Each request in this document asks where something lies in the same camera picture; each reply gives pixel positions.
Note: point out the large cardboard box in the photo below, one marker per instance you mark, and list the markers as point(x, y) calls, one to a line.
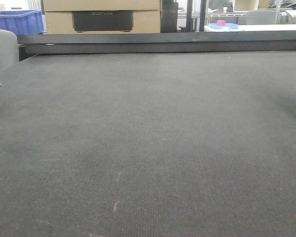
point(102, 16)

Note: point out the light blue tray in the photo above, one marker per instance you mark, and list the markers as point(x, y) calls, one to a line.
point(226, 25)

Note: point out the pink tape roll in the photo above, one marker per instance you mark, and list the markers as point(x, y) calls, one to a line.
point(221, 22)

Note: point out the blue plastic crate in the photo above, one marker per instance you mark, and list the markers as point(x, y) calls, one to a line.
point(22, 22)

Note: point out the grey office chair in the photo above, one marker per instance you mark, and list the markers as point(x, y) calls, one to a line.
point(9, 52)

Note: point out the black metal post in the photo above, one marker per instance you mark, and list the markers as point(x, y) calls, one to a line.
point(189, 20)

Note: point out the black conveyor end rail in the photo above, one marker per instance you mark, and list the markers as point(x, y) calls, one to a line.
point(159, 42)

